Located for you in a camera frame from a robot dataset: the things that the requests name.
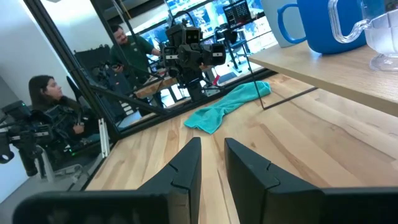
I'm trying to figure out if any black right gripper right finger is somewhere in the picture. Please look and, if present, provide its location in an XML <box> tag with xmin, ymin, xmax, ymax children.
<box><xmin>223</xmin><ymin>138</ymin><xmax>398</xmax><ymax>224</ymax></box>

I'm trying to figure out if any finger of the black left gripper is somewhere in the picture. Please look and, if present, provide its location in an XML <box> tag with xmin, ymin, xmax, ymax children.
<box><xmin>190</xmin><ymin>49</ymin><xmax>203</xmax><ymax>75</ymax></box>
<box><xmin>179</xmin><ymin>49</ymin><xmax>191</xmax><ymax>75</ymax></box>

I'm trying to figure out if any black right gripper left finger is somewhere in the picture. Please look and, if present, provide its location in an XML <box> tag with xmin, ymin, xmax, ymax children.
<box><xmin>12</xmin><ymin>136</ymin><xmax>202</xmax><ymax>224</ymax></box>

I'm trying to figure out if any large blue mug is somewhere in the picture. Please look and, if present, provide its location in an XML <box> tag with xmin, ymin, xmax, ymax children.
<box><xmin>276</xmin><ymin>0</ymin><xmax>368</xmax><ymax>55</ymax></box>

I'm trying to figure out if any clear glass mug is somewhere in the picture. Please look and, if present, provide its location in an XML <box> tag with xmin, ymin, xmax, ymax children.
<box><xmin>328</xmin><ymin>0</ymin><xmax>398</xmax><ymax>73</ymax></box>

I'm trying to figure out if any wooden shelf with black legs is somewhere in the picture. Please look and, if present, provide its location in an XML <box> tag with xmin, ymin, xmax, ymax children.
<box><xmin>241</xmin><ymin>40</ymin><xmax>398</xmax><ymax>118</ymax></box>

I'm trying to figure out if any black office chair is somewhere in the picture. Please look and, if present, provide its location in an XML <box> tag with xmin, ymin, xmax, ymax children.
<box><xmin>214</xmin><ymin>27</ymin><xmax>249</xmax><ymax>74</ymax></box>

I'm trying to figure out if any wooden background table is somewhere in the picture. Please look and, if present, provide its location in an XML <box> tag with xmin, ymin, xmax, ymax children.
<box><xmin>133</xmin><ymin>76</ymin><xmax>180</xmax><ymax>100</ymax></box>

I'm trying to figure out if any dark computer monitor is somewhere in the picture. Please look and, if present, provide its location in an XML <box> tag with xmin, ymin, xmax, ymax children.
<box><xmin>223</xmin><ymin>0</ymin><xmax>252</xmax><ymax>29</ymax></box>

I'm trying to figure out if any standing person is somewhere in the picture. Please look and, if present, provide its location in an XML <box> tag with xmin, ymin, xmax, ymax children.
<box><xmin>109</xmin><ymin>24</ymin><xmax>162</xmax><ymax>85</ymax></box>

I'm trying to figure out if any teal cloth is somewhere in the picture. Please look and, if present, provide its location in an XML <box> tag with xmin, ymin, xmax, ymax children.
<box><xmin>183</xmin><ymin>80</ymin><xmax>272</xmax><ymax>135</ymax></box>

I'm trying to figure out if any seated person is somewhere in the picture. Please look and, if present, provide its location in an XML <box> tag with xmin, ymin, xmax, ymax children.
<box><xmin>27</xmin><ymin>74</ymin><xmax>100</xmax><ymax>150</ymax></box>

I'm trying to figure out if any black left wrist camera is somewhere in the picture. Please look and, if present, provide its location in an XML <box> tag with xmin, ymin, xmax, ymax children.
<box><xmin>183</xmin><ymin>26</ymin><xmax>202</xmax><ymax>45</ymax></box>

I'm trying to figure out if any silver aluminium post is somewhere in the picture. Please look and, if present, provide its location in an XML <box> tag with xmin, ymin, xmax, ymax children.
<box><xmin>98</xmin><ymin>118</ymin><xmax>111</xmax><ymax>159</ymax></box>

